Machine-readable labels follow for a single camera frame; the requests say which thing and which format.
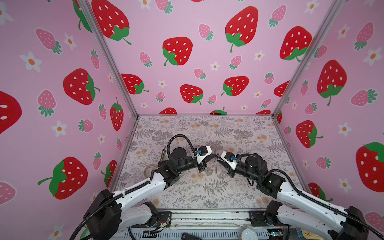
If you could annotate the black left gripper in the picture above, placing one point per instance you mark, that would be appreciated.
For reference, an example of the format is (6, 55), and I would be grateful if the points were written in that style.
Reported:
(200, 167)

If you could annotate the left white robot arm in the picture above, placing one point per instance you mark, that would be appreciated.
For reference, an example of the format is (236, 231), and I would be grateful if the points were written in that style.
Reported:
(113, 211)

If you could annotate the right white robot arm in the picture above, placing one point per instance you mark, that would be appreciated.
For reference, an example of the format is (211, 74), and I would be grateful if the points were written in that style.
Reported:
(299, 208)

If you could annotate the white round disc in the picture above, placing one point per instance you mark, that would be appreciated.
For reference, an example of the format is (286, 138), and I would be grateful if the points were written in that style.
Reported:
(248, 234)

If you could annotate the black device on base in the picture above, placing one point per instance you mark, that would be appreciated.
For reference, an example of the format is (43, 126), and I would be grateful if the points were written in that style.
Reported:
(186, 236)

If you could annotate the gold computer mouse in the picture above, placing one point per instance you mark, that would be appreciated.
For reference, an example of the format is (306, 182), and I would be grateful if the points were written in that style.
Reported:
(306, 235)

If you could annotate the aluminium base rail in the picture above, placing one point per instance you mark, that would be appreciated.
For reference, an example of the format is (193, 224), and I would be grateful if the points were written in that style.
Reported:
(210, 225)

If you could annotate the silver frame post right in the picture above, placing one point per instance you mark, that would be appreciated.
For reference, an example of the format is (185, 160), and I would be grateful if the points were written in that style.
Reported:
(324, 27)

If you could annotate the silver frame post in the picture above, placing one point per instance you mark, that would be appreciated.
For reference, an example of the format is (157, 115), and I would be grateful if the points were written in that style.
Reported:
(91, 19)
(324, 27)

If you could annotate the silver frame post left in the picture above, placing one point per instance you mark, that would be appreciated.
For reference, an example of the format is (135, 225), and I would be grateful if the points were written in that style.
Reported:
(91, 19)

